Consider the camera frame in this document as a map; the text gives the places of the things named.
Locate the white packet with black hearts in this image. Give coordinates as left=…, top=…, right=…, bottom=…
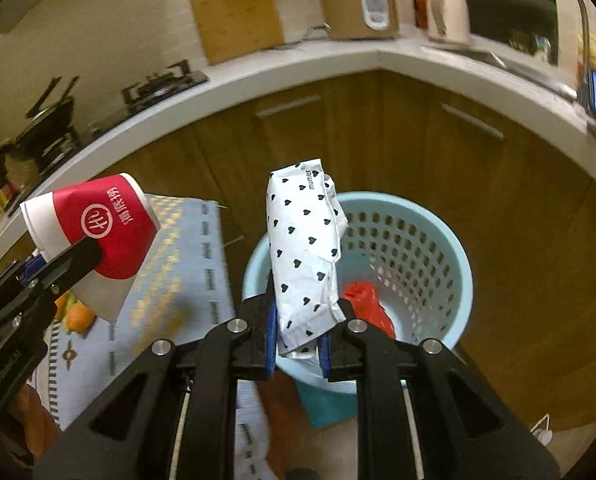
left=265, top=157, right=349, bottom=361

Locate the metal cabinet handle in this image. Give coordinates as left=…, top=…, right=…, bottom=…
left=440, top=103, right=505, bottom=141
left=255, top=96, right=323, bottom=118

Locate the patterned light blue tablecloth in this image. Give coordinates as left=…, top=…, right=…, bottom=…
left=30, top=192, right=273, bottom=466

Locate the red paper cup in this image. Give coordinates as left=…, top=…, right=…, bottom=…
left=20, top=172, right=161, bottom=324

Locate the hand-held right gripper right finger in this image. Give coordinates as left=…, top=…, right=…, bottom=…
left=319, top=301, right=561, bottom=480

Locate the black wok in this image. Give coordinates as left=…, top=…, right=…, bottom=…
left=15, top=76, right=81, bottom=161

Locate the red plastic bag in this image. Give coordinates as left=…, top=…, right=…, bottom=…
left=340, top=281, right=397, bottom=340

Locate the metal kitchen faucet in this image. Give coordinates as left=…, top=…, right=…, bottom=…
left=527, top=0, right=594, bottom=106

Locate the steel sink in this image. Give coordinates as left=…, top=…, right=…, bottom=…
left=420, top=45, right=579, bottom=101

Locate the wooden cutting board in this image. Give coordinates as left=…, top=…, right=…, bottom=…
left=184, top=0, right=286, bottom=66

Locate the light blue perforated bin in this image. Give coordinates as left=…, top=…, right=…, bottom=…
left=242, top=191, right=475, bottom=428

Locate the orange fruit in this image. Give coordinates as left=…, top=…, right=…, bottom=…
left=54, top=292, right=96, bottom=336

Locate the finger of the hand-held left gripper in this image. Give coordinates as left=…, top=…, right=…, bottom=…
left=0, top=254, right=47, bottom=319
left=0, top=238, right=102, bottom=357

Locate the beige rice cooker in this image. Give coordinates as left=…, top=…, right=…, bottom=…
left=314, top=0, right=399, bottom=41

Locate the black gas hob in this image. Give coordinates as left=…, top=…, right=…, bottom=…
left=8, top=60, right=209, bottom=181

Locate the white electric kettle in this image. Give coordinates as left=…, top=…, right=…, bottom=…
left=424, top=0, right=474, bottom=44

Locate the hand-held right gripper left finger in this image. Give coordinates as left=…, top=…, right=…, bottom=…
left=32, top=271, right=279, bottom=480

